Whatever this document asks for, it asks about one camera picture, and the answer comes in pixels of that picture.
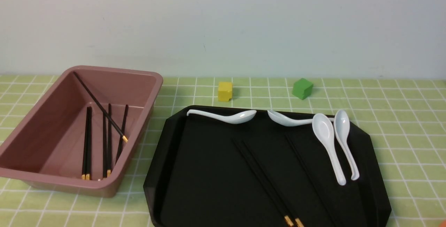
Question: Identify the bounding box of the yellow wooden block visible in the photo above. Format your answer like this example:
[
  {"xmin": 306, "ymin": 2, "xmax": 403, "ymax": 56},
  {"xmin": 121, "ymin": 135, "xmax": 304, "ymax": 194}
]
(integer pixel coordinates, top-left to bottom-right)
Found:
[{"xmin": 217, "ymin": 82, "xmax": 233, "ymax": 102}]

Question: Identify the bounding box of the white spoon far left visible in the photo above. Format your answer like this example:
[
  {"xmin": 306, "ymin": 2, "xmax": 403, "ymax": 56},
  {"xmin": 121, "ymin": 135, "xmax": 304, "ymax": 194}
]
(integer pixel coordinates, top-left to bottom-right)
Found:
[{"xmin": 186, "ymin": 109, "xmax": 257, "ymax": 125}]

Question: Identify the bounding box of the white spoon centre back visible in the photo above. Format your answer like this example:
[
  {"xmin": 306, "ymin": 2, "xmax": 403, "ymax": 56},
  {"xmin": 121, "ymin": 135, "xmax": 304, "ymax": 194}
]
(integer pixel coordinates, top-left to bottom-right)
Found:
[{"xmin": 267, "ymin": 109, "xmax": 313, "ymax": 127}]

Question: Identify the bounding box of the black plastic tray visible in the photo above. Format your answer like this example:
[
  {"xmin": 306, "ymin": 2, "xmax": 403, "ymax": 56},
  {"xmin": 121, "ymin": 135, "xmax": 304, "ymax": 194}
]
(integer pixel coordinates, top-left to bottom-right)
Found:
[{"xmin": 143, "ymin": 106, "xmax": 392, "ymax": 227}]

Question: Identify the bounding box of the green wooden cube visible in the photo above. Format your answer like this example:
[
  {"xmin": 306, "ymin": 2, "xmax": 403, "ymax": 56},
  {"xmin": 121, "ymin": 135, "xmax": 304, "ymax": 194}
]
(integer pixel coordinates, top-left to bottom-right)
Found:
[{"xmin": 292, "ymin": 78, "xmax": 314, "ymax": 100}]

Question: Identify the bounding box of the black chopstick tray right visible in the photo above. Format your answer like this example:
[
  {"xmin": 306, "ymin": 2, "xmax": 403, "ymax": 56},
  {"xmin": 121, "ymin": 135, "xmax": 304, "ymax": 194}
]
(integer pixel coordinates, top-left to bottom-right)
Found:
[{"xmin": 285, "ymin": 134, "xmax": 343, "ymax": 227}]

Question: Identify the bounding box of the black chopstick tray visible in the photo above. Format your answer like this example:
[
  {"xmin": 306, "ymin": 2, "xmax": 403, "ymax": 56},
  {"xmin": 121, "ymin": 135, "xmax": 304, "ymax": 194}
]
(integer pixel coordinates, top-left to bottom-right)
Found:
[
  {"xmin": 232, "ymin": 140, "xmax": 294, "ymax": 227},
  {"xmin": 285, "ymin": 134, "xmax": 343, "ymax": 227},
  {"xmin": 240, "ymin": 140, "xmax": 305, "ymax": 227}
]

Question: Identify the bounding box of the white spoon upright left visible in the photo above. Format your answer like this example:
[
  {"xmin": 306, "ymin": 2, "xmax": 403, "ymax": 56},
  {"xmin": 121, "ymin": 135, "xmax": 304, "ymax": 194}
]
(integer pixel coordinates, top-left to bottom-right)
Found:
[{"xmin": 312, "ymin": 114, "xmax": 347, "ymax": 186}]

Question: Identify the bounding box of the white spoon upright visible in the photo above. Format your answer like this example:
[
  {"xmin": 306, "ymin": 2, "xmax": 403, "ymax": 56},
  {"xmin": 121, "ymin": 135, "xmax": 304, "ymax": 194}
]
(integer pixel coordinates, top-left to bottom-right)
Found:
[
  {"xmin": 333, "ymin": 110, "xmax": 360, "ymax": 181},
  {"xmin": 312, "ymin": 114, "xmax": 347, "ymax": 186}
]

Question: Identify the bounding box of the black chopstick bin far-right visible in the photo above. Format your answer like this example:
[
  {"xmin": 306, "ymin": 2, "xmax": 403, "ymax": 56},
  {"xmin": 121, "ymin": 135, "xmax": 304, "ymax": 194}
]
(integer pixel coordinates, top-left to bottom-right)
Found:
[{"xmin": 115, "ymin": 105, "xmax": 129, "ymax": 164}]

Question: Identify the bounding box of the white spoon upright right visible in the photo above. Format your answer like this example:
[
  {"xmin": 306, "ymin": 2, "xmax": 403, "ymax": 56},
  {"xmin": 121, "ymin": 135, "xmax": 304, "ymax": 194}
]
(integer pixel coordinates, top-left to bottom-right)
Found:
[{"xmin": 333, "ymin": 110, "xmax": 360, "ymax": 181}]

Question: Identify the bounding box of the black chopstick leaning diagonal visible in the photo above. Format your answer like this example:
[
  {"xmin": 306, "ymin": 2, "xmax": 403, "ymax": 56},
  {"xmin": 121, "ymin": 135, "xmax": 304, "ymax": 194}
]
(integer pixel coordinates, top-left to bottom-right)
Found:
[{"xmin": 73, "ymin": 71, "xmax": 129, "ymax": 143}]

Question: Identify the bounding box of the black chopstick tray left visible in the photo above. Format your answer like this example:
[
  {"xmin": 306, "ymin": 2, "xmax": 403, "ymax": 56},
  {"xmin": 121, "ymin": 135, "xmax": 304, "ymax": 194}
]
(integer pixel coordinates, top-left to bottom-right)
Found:
[{"xmin": 232, "ymin": 140, "xmax": 294, "ymax": 227}]

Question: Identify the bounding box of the black chopstick tray middle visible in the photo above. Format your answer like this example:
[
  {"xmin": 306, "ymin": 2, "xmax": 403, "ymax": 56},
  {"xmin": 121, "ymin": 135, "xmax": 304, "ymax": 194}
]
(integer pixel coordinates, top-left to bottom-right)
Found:
[{"xmin": 240, "ymin": 140, "xmax": 305, "ymax": 227}]

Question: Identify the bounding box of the pink plastic bin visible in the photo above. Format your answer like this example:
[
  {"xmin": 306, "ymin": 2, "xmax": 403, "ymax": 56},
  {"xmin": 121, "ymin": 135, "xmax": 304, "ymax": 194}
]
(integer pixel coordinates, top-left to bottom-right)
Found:
[{"xmin": 0, "ymin": 66, "xmax": 163, "ymax": 197}]

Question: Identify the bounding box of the black chopstick bin far-left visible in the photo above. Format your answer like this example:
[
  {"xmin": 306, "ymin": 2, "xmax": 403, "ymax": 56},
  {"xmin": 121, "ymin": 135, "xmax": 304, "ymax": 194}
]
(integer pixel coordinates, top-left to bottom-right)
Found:
[{"xmin": 81, "ymin": 106, "xmax": 91, "ymax": 180}]

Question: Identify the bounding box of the green checked tablecloth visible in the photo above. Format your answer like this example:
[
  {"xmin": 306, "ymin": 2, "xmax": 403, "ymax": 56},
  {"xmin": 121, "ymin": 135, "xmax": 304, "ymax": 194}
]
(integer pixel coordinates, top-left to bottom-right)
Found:
[{"xmin": 0, "ymin": 77, "xmax": 446, "ymax": 227}]

